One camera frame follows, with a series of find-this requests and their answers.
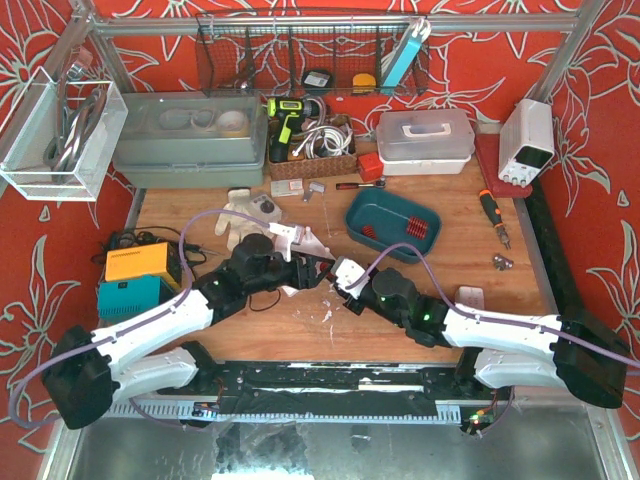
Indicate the brown basket with cables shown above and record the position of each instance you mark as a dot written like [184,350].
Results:
[311,168]

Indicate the black wire basket shelf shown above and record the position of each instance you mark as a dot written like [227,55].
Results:
[266,52]

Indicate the small metal parts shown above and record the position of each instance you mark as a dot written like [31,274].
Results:
[501,262]

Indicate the blue white device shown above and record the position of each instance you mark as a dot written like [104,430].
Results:
[395,64]

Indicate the metal L bracket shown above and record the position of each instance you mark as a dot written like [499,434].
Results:
[313,187]

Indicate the yellow electronic box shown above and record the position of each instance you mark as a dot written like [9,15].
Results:
[158,259]

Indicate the small white cardboard box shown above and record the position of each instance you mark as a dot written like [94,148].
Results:
[286,188]

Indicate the red small box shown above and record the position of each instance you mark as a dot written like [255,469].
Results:
[370,167]

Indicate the teal electronic box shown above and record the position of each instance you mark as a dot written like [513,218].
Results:
[121,300]

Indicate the teal plastic tray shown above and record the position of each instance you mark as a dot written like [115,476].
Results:
[378,219]

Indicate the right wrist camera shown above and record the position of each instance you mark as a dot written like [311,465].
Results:
[349,277]

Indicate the black mounting base rail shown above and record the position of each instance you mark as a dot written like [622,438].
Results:
[348,389]

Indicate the white plastic toolbox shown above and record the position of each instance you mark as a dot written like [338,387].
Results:
[424,142]

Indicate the white control box with knob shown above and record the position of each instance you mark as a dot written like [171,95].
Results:
[263,207]

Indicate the yellow tape measure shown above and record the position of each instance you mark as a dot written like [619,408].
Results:
[363,84]

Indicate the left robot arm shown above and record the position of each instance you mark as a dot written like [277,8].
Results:
[91,370]

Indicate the grey plastic storage box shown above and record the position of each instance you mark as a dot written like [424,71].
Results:
[178,140]

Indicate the orange handled screwdriver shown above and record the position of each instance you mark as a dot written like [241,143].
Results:
[493,213]

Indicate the red handled ratchet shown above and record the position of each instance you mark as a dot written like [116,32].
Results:
[355,185]

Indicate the white peg base plate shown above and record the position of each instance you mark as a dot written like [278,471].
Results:
[310,244]

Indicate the clear acrylic bin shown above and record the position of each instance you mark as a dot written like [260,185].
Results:
[56,144]

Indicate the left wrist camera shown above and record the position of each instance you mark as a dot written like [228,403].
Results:
[285,237]

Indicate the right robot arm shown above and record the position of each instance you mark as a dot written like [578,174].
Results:
[575,350]

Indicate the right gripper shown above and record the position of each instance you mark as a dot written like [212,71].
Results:
[353,301]

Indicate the white power supply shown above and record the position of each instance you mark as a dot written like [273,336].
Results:
[526,143]

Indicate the green cordless drill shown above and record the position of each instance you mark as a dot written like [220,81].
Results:
[290,114]

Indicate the white power adapter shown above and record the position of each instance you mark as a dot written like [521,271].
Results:
[470,296]

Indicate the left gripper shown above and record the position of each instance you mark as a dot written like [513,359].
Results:
[308,272]

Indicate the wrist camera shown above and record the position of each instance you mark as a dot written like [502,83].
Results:
[285,237]
[349,277]

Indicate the red pad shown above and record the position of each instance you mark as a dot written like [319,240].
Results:
[487,153]

